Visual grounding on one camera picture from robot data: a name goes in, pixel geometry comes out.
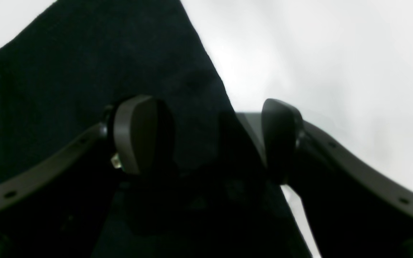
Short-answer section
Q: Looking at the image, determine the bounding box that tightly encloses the black T-shirt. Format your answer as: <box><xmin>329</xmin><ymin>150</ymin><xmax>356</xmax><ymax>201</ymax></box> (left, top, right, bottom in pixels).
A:
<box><xmin>0</xmin><ymin>0</ymin><xmax>311</xmax><ymax>258</ymax></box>

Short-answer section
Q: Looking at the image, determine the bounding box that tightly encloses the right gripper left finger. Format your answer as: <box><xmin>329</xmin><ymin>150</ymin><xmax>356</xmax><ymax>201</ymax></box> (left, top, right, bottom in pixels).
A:
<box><xmin>0</xmin><ymin>95</ymin><xmax>162</xmax><ymax>213</ymax></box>

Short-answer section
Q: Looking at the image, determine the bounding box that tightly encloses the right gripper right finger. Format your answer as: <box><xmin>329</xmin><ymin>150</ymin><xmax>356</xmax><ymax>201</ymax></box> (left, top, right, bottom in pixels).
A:
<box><xmin>262</xmin><ymin>99</ymin><xmax>413</xmax><ymax>218</ymax></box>

